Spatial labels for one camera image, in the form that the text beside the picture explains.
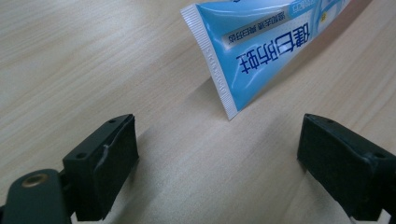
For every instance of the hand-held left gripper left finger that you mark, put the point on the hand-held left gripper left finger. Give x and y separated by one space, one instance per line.
102 168

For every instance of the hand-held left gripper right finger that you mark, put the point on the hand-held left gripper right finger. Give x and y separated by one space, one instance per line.
339 165

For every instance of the blue toothpaste tube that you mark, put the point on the blue toothpaste tube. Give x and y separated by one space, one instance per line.
258 46

